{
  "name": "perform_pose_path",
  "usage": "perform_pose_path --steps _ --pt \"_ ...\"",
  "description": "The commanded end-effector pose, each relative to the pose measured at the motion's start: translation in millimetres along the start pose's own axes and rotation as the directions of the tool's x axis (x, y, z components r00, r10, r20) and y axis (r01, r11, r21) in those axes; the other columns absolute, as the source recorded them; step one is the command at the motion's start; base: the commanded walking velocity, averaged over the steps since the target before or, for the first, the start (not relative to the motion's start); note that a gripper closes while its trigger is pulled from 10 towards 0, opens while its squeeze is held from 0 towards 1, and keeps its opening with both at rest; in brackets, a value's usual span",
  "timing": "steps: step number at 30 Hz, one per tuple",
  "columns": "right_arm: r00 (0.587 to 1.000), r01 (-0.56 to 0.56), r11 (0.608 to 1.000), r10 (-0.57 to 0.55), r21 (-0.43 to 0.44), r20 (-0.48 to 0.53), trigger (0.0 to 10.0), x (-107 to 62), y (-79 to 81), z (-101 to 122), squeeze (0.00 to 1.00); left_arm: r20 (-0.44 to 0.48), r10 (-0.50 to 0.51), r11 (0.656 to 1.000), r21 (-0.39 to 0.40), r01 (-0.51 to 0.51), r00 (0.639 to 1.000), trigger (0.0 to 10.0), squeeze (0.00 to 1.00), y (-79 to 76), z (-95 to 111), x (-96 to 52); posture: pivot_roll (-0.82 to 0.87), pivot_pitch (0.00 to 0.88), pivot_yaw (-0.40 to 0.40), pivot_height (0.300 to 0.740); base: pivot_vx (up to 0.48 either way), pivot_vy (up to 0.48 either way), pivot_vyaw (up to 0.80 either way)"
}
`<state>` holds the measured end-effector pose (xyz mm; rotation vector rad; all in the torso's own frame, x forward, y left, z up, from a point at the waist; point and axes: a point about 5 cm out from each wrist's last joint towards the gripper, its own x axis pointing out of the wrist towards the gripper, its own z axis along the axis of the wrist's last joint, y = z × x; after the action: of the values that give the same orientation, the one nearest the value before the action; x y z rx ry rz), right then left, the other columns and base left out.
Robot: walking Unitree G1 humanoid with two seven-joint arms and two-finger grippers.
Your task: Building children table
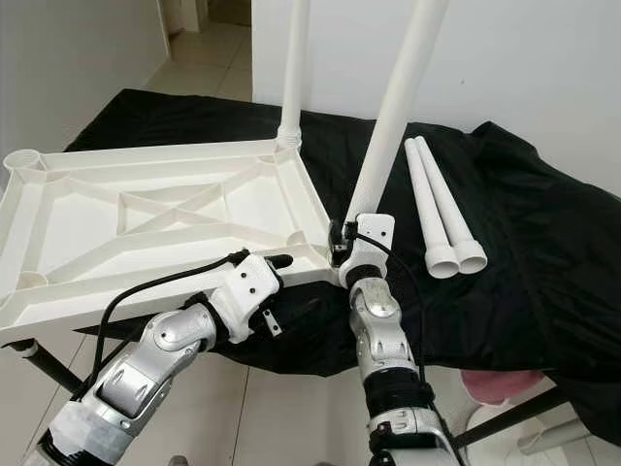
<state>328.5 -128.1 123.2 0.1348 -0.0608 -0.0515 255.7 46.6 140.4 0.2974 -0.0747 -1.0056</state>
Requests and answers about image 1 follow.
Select white plastic table leg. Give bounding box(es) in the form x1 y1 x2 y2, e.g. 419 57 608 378
277 0 313 151
344 0 451 226
403 138 460 281
413 136 489 274

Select white plastic children table top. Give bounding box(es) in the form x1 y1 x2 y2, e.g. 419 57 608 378
0 139 336 346

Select black fabric table cover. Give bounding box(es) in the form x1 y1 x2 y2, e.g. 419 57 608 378
58 89 621 448

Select pink plastic stool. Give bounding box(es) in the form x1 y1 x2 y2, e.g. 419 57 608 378
459 369 544 404

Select white metal bar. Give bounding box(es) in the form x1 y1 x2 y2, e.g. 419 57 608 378
519 416 605 457

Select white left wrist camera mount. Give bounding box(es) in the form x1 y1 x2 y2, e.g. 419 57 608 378
212 254 284 343

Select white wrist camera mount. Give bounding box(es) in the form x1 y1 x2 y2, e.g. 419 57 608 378
212 254 284 343
340 212 396 287

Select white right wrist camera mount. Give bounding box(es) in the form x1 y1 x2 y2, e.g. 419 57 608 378
340 212 396 287

